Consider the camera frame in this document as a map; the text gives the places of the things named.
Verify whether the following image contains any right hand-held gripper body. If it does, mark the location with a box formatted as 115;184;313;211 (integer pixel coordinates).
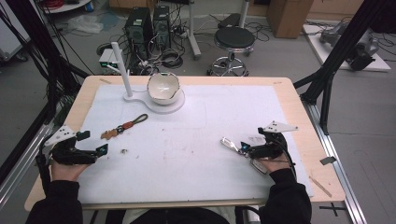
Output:
248;120;299;161

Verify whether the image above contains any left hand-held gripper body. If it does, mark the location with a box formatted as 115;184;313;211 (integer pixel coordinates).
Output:
45;125;98;166

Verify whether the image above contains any long shiny silver metal piece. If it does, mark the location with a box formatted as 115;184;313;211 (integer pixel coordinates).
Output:
219;136;269;175

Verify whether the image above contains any brown charm keychain with cord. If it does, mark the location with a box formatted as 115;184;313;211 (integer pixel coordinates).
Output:
100;113;149;140

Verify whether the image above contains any white stand with post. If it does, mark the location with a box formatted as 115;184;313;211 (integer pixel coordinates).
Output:
110;41;186;115

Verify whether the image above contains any white egg-shaped bowl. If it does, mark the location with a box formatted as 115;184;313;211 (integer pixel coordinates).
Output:
146;72;182;106

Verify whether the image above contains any person's left hand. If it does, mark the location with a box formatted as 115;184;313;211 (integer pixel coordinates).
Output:
50;161;92;183

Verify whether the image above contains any person's right hand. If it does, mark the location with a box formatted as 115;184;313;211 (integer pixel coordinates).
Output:
257;155;293;175

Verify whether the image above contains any white table mat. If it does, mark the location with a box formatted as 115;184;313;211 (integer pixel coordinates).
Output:
77;83;315;205

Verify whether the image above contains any grey tape piece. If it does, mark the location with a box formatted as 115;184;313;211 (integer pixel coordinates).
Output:
318;156;338;166

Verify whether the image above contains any thin wooden stick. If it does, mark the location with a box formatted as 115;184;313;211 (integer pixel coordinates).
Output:
308;175;333;199

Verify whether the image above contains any small white power unit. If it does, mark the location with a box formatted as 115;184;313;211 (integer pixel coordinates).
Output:
98;48;126;76

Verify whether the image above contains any person's torso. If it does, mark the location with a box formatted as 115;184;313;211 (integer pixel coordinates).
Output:
105;206;261;224

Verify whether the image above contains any black round stool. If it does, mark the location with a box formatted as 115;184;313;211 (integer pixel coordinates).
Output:
206;25;257;77

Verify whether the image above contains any white floor board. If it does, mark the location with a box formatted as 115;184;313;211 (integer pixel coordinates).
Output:
302;23;392;73

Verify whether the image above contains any clear plastic bag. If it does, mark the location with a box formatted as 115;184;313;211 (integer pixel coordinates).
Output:
66;14;105;35

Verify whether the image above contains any large black computer tower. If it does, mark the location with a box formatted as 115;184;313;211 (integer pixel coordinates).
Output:
123;7;154;75

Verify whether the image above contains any white metal stand leg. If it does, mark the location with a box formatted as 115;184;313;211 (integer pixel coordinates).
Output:
186;0;204;61

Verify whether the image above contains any cardboard box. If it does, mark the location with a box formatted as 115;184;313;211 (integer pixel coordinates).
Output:
266;0;315;39

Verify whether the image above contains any round white table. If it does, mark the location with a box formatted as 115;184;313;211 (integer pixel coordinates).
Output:
39;0;94;15

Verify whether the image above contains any grey machine on board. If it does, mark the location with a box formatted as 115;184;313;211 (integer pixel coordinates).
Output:
318;21;380;72

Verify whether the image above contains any slim black computer tower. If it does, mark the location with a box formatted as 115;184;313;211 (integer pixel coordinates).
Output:
151;5;173;50

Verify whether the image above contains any right hand-held gripper cable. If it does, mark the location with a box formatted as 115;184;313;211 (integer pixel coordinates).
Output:
270;133;297;180

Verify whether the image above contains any hand-held gripper cable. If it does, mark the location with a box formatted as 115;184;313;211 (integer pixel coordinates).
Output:
270;133;297;180
35;139;54;195

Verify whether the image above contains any left hand-held gripper cable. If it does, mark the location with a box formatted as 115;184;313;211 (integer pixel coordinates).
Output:
35;139;54;195

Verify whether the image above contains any aluminium rail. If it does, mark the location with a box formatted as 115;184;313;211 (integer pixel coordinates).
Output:
302;102;369;224
0;122;54;209

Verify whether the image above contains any black frame beam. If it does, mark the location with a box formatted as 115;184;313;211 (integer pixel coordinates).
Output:
0;0;92;185
292;0;390;136

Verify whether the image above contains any coil of black cables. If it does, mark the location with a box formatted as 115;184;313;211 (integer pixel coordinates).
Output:
159;49;185;70

